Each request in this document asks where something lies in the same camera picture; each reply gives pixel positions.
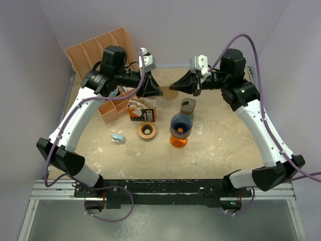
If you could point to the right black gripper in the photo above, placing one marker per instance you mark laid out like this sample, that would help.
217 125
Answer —
190 83

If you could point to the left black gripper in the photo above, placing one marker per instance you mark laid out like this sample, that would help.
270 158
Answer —
149 87

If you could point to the coffee filter box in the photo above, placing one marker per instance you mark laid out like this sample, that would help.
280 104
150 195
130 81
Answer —
142 109

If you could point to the blue ribbed coffee dripper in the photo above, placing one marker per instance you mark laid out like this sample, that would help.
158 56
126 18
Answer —
181 121

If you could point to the brown paper coffee filter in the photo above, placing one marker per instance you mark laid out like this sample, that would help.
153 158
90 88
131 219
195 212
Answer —
168 94

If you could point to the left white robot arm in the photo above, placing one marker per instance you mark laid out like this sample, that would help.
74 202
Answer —
59 148

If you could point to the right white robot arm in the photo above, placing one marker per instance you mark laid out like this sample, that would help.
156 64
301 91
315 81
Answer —
280 163

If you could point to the light blue stapler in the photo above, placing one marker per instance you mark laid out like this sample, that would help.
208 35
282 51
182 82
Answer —
117 138

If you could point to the orange glass carafe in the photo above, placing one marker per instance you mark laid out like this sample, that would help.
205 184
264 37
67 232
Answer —
178 138

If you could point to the peach plastic file organizer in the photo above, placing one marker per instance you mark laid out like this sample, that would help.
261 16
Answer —
101 60

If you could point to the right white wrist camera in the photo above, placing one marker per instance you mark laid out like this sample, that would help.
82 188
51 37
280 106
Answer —
199 63

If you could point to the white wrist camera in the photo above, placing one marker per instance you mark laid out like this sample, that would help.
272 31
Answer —
199 63
147 59

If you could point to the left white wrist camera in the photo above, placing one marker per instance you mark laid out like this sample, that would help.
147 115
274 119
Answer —
147 59

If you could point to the wooden ring stand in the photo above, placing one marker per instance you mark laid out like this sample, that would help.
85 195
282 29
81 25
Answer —
147 130

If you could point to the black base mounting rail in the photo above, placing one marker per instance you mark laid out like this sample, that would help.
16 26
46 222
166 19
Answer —
208 192

